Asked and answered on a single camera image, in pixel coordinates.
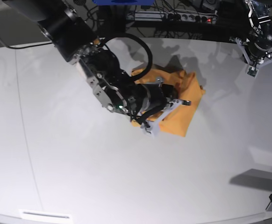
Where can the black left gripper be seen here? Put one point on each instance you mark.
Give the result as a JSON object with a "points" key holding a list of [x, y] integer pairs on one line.
{"points": [[259, 46]]}

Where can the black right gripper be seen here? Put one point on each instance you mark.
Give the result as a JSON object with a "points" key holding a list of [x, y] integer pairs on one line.
{"points": [[147, 97]]}

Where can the yellow T-shirt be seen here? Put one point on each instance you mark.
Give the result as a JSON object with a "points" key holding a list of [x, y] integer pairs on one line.
{"points": [[177, 116]]}

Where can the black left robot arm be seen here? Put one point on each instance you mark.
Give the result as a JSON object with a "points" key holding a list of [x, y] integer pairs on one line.
{"points": [[258, 17]]}

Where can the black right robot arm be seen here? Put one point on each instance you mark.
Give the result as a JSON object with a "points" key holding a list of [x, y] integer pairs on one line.
{"points": [[79, 45]]}

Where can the white power strip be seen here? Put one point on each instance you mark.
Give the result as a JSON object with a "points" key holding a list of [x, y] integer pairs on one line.
{"points": [[146, 16]]}

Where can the white flat bar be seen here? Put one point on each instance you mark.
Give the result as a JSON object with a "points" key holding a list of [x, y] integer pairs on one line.
{"points": [[33, 214]]}

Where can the black power strip red switch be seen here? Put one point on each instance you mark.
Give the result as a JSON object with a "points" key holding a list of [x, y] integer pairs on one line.
{"points": [[188, 17]]}

